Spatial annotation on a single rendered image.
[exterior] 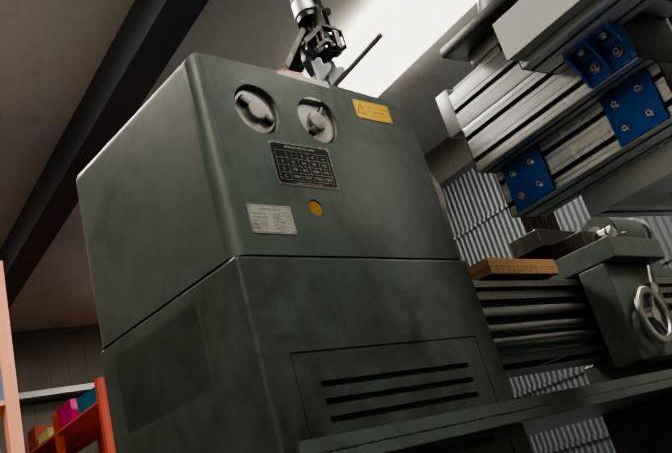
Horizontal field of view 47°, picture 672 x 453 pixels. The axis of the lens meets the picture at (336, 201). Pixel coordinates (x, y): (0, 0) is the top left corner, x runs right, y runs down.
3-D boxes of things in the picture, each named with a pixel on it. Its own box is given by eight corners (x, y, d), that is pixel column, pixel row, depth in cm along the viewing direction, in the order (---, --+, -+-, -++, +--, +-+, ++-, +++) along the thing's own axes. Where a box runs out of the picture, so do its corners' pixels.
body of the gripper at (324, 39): (325, 44, 178) (312, 1, 183) (302, 65, 184) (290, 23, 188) (349, 50, 184) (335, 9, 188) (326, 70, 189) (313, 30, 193)
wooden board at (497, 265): (491, 273, 182) (486, 257, 184) (387, 326, 205) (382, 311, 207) (559, 273, 203) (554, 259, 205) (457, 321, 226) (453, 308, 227)
